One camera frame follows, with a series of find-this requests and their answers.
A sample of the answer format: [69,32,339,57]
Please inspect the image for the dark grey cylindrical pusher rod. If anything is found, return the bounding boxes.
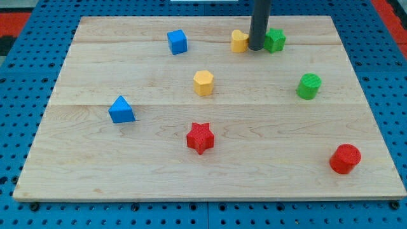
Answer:
[249,0,272,51]

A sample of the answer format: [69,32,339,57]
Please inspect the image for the green star block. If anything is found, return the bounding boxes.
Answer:
[263,28,286,53]

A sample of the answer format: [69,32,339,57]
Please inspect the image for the red star block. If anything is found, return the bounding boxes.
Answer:
[186,123,215,155]

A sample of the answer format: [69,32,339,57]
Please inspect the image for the yellow heart block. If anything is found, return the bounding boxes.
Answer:
[231,29,249,53]

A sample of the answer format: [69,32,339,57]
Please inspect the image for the blue cube block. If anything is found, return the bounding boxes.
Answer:
[167,29,188,55]

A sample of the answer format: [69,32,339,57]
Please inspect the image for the yellow hexagon block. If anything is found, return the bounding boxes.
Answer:
[193,70,214,96]

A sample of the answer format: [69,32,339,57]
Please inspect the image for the green cylinder block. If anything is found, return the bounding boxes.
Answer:
[296,73,322,100]

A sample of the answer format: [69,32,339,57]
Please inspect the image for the light wooden board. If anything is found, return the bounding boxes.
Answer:
[13,16,406,202]

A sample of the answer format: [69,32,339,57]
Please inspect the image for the red cylinder block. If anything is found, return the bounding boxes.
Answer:
[329,143,362,174]

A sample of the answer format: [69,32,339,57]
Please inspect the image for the blue triangle block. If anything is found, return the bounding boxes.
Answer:
[108,95,135,123]

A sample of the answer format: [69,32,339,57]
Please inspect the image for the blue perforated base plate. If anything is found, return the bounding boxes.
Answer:
[1,0,406,228]

